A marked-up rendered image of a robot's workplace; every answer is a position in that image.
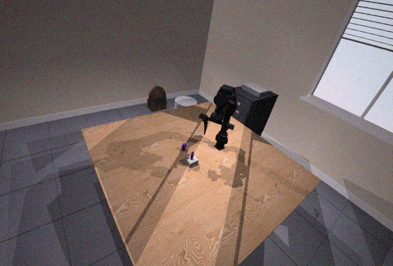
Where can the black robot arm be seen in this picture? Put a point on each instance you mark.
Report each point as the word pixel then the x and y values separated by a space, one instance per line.
pixel 221 100

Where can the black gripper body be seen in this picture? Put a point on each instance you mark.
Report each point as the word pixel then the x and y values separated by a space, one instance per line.
pixel 218 115

